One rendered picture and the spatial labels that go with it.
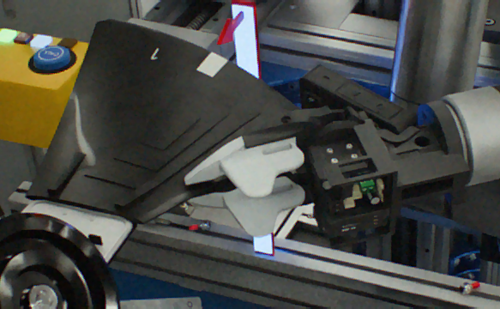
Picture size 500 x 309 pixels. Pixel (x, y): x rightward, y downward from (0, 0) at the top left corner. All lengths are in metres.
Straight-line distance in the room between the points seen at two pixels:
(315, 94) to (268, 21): 0.61
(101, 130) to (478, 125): 0.30
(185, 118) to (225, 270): 0.42
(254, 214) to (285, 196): 0.03
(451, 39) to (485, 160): 0.13
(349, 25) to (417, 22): 0.56
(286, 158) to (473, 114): 0.15
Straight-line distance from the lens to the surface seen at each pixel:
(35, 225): 0.71
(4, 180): 2.03
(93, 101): 0.91
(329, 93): 0.89
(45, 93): 1.19
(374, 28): 1.47
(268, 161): 0.82
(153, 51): 0.96
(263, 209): 0.84
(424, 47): 0.93
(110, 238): 0.79
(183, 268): 1.30
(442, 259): 1.77
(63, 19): 2.11
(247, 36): 1.06
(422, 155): 0.83
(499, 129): 0.85
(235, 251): 1.25
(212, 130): 0.89
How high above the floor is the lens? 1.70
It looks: 37 degrees down
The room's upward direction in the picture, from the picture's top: 5 degrees counter-clockwise
